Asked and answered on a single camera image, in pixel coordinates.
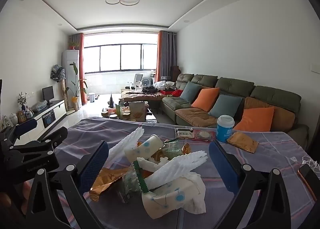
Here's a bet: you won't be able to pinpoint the tall leafy plant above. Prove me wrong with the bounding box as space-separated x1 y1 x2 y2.
66 62 88 112

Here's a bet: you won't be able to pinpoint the green tall packet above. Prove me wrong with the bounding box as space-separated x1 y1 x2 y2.
115 102 125 120

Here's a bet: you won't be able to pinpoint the white foam tray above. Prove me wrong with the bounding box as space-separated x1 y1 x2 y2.
141 181 194 219

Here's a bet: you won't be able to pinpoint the white office chair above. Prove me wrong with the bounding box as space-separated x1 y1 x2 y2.
125 73 145 90

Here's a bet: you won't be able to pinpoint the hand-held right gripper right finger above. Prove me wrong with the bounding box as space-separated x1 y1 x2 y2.
209 140 310 229

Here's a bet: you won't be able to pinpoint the white TV cabinet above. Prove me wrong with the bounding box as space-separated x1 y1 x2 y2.
0 99 67 144

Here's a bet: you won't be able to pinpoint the white floor air conditioner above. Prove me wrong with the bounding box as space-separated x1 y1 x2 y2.
62 50 80 110

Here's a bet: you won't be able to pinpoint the green sofa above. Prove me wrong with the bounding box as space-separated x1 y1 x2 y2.
161 73 310 144

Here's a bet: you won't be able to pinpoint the clear snack packet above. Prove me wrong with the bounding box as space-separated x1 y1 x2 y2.
174 127 194 140

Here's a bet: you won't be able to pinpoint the dark coffee table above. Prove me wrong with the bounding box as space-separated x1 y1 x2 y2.
101 105 157 122

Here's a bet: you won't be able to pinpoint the smartphone with orange case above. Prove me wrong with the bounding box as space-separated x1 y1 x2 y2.
297 163 320 196

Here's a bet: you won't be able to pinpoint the brown back cushion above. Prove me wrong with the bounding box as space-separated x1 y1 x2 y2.
244 97 295 133

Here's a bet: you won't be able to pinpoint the white cable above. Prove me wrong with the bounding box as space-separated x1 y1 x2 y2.
301 155 320 170

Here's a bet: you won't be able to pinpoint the brown seat blanket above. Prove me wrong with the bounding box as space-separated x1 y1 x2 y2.
174 107 218 128

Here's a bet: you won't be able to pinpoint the blue cup with white lid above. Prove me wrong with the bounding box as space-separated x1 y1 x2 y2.
216 114 235 143

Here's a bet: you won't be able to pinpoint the gold foil wrapper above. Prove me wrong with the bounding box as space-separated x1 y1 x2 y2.
89 167 131 201

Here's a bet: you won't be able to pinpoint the clear green-edged wrapper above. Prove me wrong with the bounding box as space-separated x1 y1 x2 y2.
162 139 186 157
119 161 151 204

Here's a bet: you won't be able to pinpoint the red snack packet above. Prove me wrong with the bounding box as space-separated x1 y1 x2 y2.
193 130 217 142

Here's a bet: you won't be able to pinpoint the dark wooden cabinet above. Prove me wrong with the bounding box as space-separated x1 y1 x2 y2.
170 65 181 82

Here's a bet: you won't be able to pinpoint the blue cushion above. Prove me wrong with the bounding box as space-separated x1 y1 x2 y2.
208 94 243 119
179 81 202 103

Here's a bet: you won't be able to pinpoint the purple plaid tablecloth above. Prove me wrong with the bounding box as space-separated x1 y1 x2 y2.
54 116 320 229

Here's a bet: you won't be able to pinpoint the white clothes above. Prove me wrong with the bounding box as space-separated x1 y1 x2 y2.
153 80 176 90

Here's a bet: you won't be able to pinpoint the dark jars with wooden lids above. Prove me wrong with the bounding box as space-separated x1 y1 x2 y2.
101 107 132 121

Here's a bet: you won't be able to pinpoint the orange and grey curtain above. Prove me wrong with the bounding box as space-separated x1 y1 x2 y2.
156 30 178 83
72 33 88 105

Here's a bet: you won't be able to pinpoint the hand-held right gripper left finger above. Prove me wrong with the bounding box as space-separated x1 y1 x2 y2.
24 141 109 229

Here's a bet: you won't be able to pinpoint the dotted paper cup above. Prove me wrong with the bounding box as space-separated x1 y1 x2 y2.
124 135 163 162

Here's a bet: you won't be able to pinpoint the orange cushion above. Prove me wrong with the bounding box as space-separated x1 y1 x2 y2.
192 87 220 112
233 106 275 132

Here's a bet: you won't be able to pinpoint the covered standing fan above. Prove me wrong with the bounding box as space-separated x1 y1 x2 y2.
50 64 66 83

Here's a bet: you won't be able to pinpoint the gold foil packet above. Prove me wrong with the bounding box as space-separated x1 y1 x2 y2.
226 131 259 154

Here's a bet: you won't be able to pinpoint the brown paper bag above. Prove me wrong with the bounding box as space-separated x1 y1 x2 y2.
128 101 147 121

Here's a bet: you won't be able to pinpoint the large window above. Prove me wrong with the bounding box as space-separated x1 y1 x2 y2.
83 42 158 73

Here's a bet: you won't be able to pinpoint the black monitor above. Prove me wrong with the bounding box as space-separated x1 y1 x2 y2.
42 85 55 105

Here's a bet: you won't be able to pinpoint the clear plastic bag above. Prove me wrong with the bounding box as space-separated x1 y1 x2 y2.
32 100 48 113

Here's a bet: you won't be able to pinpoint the blue vase with branches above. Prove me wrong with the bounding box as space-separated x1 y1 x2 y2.
17 91 28 112

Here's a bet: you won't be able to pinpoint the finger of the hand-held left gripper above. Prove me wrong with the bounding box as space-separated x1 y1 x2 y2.
7 128 68 164
0 119 38 152

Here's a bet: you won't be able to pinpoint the wrapped ship model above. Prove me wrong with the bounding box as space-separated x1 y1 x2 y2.
1 115 14 130

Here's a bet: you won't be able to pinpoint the white tissue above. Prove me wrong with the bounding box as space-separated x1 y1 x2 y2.
175 171 207 215

